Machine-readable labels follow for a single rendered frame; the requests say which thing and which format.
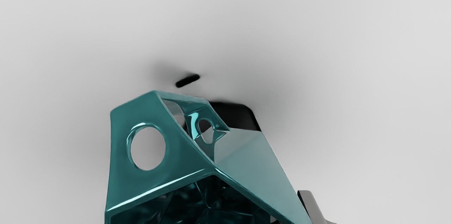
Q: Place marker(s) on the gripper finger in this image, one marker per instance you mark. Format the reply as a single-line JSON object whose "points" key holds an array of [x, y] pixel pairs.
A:
{"points": [[312, 206]]}

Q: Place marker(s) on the teal faceted mug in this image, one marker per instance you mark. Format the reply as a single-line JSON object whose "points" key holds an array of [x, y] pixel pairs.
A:
{"points": [[183, 167]]}

